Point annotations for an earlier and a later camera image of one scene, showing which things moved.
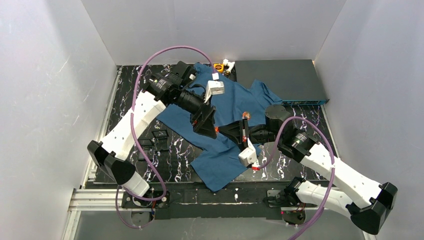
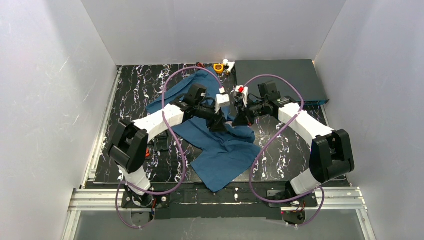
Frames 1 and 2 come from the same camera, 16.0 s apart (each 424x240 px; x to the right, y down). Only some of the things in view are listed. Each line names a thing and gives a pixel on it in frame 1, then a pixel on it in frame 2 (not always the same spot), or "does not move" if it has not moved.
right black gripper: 244,131 → 243,114
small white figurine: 230,64 does not move
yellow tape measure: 219,67 does not move
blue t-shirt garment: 215,103 does not move
